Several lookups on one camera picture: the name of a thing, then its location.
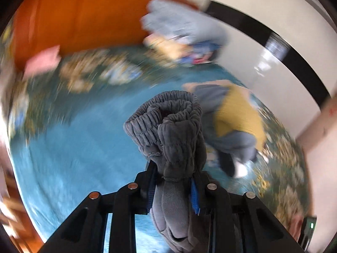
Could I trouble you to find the pink cloth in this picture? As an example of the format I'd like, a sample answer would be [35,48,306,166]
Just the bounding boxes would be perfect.
[24,45,62,78]

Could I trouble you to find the dark grey pants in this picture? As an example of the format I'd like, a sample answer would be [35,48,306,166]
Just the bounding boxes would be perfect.
[124,91,207,253]

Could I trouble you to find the brown wooden furniture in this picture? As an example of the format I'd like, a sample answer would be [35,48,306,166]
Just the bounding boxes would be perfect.
[0,171,36,253]

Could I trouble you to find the person's right hand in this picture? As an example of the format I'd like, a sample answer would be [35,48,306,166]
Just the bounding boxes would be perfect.
[288,212,304,243]

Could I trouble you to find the orange wooden headboard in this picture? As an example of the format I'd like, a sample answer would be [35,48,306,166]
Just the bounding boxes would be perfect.
[12,0,198,69]

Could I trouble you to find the folded blue floral quilt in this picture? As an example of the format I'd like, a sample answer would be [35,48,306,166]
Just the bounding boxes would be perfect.
[179,41,220,64]

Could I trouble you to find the white glossy wardrobe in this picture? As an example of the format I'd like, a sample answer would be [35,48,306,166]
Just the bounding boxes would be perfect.
[184,0,333,137]

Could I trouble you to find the teal floral bed blanket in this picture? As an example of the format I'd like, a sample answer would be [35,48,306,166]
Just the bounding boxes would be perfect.
[8,45,314,253]

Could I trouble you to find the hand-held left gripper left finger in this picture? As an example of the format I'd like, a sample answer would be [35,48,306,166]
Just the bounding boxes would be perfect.
[39,161,156,253]

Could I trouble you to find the mustard knitted sweater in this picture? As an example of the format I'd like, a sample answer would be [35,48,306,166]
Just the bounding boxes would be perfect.
[213,86,266,151]

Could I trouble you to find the light grey garment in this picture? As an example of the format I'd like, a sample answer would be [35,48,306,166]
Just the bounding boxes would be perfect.
[193,84,258,178]

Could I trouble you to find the folded cream floral quilt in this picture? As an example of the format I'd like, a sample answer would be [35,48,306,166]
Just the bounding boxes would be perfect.
[143,35,186,62]

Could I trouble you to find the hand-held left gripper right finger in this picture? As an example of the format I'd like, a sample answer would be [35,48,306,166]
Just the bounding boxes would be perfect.
[191,171,306,253]

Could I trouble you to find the folded light blue quilt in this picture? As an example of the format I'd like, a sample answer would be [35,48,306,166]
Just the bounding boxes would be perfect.
[141,0,228,48]

